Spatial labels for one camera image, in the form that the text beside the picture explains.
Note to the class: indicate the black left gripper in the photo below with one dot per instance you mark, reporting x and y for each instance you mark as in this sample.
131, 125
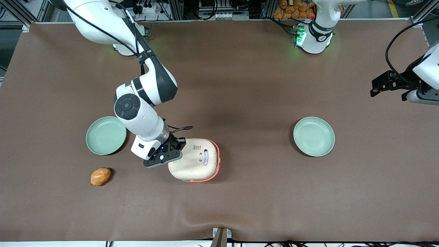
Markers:
402, 81

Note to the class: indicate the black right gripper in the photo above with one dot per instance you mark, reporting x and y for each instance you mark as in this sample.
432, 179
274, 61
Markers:
172, 142

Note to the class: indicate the cream rice cooker orange trim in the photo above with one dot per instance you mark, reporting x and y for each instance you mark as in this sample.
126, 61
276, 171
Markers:
197, 161

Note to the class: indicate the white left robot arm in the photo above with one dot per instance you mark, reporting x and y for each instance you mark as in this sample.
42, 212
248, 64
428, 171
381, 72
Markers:
317, 39

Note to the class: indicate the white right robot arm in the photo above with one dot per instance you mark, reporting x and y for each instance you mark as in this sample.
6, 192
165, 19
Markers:
137, 118

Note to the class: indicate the pale green round plate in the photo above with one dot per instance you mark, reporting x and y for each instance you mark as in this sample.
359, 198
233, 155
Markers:
103, 137
313, 136

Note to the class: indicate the golden brown bread roll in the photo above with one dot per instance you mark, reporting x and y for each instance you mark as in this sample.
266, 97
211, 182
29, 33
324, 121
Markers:
100, 176

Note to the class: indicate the brown table mat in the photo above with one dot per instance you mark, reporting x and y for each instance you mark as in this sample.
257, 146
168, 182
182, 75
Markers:
257, 85

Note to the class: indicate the pile of orange bread rolls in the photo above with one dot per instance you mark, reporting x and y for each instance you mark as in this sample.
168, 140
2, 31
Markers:
291, 9

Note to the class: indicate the white power strip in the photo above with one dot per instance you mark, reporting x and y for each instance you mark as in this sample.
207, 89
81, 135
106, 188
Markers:
149, 9

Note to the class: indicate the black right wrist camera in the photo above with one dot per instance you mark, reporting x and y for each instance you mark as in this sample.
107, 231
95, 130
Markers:
176, 144

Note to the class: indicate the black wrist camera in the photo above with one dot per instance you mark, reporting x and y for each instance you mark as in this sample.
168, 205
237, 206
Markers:
176, 144
384, 79

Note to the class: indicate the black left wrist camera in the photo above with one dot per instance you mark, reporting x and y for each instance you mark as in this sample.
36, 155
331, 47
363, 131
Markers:
384, 79

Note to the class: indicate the aluminium frame profile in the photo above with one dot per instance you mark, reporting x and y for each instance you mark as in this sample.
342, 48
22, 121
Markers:
20, 12
423, 13

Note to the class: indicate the grey metal camera post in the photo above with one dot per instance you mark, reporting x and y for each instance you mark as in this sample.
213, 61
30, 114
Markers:
219, 238

